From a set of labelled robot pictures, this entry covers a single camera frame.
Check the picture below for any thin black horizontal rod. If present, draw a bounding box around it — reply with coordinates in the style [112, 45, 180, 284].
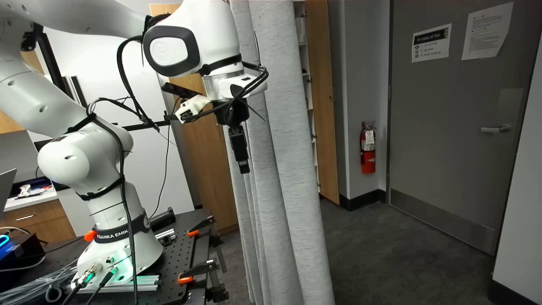
[121, 111, 189, 132]

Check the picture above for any looped black cable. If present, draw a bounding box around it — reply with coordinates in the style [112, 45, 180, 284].
[116, 33, 172, 132]

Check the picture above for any long black robot cable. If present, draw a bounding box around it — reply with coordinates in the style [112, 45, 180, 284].
[82, 96, 146, 305]

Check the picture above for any white printed paper sheet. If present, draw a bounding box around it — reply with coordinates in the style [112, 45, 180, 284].
[461, 0, 517, 62]

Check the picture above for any red fire extinguisher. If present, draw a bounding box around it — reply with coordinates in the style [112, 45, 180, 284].
[360, 120, 378, 176]

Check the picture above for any wooden drawer cabinet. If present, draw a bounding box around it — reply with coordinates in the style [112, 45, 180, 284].
[0, 199, 78, 245]

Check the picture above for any black clamp with orange handle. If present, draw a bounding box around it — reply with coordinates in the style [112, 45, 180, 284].
[177, 257, 224, 288]
[185, 213, 221, 240]

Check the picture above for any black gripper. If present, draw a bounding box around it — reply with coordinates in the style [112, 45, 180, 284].
[216, 96, 253, 176]

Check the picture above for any grey door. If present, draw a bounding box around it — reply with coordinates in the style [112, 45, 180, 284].
[388, 0, 542, 255]

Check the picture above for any silver door handle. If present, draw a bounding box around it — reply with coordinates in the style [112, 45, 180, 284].
[480, 123, 514, 135]

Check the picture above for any white grey fabric curtain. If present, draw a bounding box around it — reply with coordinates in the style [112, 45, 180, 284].
[217, 0, 336, 305]

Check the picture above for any paper sign with black header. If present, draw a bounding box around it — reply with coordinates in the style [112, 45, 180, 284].
[410, 22, 454, 64]

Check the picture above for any small black device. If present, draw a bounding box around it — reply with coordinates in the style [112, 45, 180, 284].
[148, 206, 178, 230]

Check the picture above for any brown wooden shelf cabinet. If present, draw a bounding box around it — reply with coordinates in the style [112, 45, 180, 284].
[150, 0, 341, 235]

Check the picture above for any black stand pole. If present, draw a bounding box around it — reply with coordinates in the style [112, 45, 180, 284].
[33, 22, 87, 110]

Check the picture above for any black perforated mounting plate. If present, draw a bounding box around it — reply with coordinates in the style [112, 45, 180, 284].
[0, 208, 229, 305]

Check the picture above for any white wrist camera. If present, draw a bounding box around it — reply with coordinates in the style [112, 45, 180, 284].
[175, 93, 214, 125]

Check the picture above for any black box with blue item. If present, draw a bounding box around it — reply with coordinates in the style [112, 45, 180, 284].
[0, 228, 48, 276]

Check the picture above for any green robot base plate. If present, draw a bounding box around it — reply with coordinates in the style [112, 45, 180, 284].
[73, 272, 163, 294]

